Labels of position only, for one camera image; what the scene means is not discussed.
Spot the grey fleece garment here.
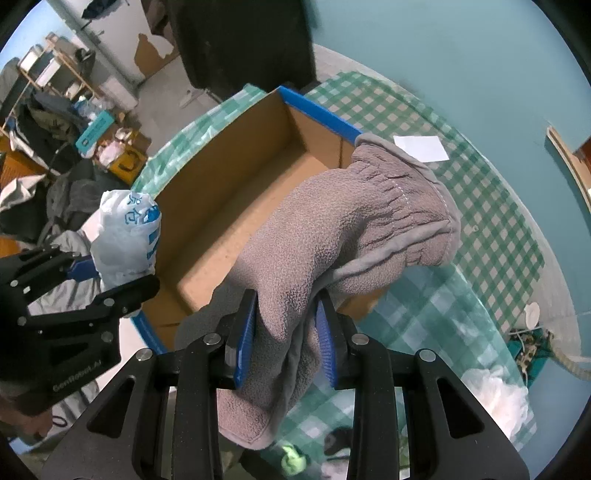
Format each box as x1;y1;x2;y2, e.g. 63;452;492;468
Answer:
175;133;461;450

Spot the blue cardboard box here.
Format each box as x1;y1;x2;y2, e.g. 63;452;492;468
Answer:
132;85;360;354

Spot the green checked tablecloth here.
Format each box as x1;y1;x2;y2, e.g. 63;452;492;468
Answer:
130;70;546;478

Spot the white blue printed sock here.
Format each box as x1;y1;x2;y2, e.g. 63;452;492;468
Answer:
90;190;161;290

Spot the white mesh bath pouf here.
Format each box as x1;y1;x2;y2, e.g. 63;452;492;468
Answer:
461;362;537;451

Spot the teal box on floor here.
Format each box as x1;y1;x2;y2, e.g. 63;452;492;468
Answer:
75;110;114;154

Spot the dark hanging coat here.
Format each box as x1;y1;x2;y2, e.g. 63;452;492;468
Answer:
165;0;317;100

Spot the white paper sheet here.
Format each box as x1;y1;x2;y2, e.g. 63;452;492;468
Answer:
393;135;450;163

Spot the yellow bag on floor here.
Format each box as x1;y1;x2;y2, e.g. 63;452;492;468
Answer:
108;146;147;186

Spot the black sock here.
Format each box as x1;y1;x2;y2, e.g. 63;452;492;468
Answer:
324;426;353;457

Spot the person left hand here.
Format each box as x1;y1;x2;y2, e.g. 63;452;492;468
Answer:
0;398;53;438

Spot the white power strip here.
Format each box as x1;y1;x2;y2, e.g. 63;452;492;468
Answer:
513;332;540;378

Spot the wooden shelf rack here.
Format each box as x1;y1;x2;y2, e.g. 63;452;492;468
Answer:
1;32;104;137

